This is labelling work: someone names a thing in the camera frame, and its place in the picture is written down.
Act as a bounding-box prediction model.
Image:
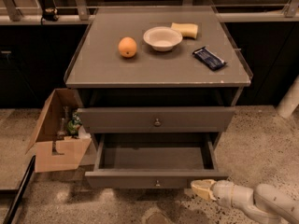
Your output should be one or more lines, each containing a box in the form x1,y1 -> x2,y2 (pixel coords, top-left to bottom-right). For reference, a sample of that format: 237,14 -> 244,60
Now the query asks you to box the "small dark object on ledge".
42,7 -> 59,21

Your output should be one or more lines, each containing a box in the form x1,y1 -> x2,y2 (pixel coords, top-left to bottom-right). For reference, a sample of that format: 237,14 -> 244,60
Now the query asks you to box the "orange fruit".
118,37 -> 137,58

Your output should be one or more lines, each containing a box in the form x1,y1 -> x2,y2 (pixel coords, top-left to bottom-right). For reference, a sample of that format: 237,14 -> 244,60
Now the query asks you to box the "dark blue snack packet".
192,47 -> 226,71

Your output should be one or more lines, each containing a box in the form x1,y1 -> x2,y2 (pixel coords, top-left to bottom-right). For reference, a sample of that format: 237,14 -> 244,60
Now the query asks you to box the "grey drawer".
85,133 -> 227,189
78,106 -> 235,133

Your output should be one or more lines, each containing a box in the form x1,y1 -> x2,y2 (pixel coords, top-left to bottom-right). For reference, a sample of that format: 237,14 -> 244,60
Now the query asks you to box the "black bar on floor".
0,156 -> 36,224

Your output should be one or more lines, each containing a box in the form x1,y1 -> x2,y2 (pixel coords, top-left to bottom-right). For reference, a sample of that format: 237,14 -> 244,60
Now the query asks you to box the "grey top drawer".
78,106 -> 235,133

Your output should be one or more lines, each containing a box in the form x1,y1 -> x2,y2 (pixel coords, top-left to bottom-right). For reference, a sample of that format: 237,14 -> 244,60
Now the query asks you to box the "brown cardboard box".
26,89 -> 96,173

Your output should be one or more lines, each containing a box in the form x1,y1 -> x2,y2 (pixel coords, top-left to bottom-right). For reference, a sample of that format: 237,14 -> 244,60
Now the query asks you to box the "yellow sponge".
171,22 -> 198,39

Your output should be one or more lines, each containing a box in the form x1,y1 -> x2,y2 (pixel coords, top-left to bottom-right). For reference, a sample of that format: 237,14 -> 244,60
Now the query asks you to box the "green patterned item in box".
66,111 -> 82,136

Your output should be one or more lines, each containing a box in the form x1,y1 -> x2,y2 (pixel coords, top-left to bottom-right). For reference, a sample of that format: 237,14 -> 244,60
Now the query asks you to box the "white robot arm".
192,81 -> 299,224

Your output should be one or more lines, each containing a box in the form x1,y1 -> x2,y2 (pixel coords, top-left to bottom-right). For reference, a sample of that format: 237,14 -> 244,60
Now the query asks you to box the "white bowl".
143,27 -> 183,52

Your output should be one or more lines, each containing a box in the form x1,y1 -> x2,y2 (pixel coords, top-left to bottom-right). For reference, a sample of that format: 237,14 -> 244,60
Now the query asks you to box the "grey wooden drawer cabinet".
64,5 -> 254,147

